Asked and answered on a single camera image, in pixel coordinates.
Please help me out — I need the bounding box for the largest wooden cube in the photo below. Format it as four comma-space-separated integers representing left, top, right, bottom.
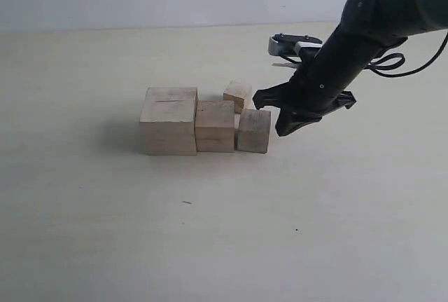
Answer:
139, 88, 197, 156

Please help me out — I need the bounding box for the medium wooden cube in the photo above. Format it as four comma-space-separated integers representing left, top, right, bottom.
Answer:
237, 109, 271, 153

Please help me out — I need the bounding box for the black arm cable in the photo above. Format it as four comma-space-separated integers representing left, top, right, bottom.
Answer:
363, 0, 448, 78

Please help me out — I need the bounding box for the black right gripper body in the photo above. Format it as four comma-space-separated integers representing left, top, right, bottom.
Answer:
283, 32, 385, 113

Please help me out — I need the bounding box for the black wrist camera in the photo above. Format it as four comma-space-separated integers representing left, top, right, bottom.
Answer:
268, 33, 323, 60

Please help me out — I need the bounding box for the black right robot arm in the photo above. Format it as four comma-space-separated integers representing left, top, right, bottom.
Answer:
253, 0, 447, 137

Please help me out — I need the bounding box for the tall wooden cube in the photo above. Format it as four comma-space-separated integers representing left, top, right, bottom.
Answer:
195, 100, 235, 153

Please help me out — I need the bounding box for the smallest wooden cube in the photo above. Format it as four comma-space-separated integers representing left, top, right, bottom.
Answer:
223, 80, 252, 114

